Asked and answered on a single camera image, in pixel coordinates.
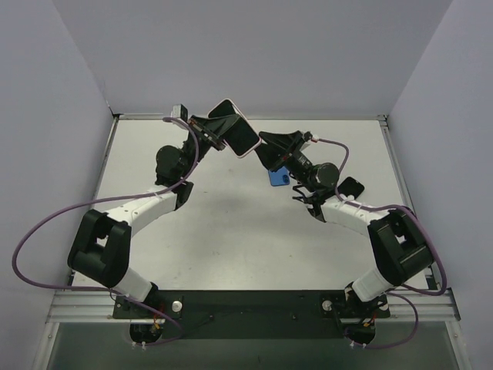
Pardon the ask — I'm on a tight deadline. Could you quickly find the blue phone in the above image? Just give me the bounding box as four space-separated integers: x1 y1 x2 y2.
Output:
267 166 290 187

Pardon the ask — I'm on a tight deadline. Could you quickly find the pink cased phone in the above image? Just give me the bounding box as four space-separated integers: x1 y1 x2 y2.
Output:
207 99 261 158

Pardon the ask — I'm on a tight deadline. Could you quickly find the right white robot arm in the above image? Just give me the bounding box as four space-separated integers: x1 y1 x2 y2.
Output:
256 131 436 315

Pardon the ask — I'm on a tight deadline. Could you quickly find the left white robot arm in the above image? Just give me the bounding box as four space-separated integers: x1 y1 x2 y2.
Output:
68 114 244 318

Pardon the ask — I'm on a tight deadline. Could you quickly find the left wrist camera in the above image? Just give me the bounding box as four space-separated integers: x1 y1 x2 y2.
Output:
171 104 189 122

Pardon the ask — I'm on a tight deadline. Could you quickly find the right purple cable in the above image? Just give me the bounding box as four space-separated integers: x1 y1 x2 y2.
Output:
311 137 448 350

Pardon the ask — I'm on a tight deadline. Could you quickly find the purple cable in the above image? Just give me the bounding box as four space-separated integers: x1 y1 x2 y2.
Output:
12 115 201 345
311 137 448 350

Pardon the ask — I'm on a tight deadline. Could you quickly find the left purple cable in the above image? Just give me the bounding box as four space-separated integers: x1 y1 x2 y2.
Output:
12 115 201 345

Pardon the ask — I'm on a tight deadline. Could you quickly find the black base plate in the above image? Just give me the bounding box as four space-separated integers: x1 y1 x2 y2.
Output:
130 290 384 342

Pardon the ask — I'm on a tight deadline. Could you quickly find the aluminium front rail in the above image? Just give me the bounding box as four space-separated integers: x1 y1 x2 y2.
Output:
46 290 460 324

